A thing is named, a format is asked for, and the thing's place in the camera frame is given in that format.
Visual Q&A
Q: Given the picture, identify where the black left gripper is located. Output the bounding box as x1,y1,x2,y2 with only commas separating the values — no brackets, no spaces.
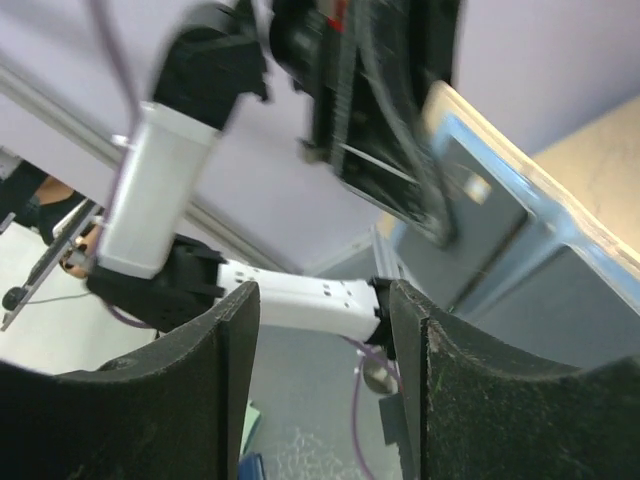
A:
269,0,464,248

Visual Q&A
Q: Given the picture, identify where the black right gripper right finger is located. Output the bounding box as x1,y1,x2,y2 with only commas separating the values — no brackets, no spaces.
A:
387,281,639,479

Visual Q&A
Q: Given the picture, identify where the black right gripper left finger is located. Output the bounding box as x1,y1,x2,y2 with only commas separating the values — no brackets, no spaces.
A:
1,282,260,479

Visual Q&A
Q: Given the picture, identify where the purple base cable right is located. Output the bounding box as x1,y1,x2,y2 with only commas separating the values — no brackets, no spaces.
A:
342,337,404,480

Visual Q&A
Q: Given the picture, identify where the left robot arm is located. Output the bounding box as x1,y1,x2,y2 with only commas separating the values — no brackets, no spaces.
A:
87,1,462,353

